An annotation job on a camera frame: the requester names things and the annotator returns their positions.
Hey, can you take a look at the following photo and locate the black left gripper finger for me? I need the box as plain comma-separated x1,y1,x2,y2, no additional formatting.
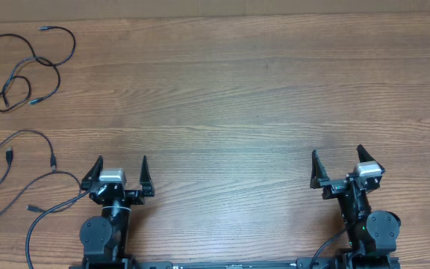
139,155,155,197
81,155,104,191

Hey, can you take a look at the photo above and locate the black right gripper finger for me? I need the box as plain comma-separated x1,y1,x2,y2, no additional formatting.
310,150,330,189
356,144,385,174

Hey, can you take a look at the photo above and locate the thin black cable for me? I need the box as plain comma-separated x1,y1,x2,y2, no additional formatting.
0,25,77,106

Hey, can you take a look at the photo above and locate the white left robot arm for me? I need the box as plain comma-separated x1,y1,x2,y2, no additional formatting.
79,157,155,268

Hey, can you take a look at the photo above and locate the black cable with silver plugs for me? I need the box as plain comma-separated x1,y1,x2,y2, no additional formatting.
0,75,33,188

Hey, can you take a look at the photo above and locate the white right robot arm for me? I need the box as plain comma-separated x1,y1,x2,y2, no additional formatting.
309,144,402,268

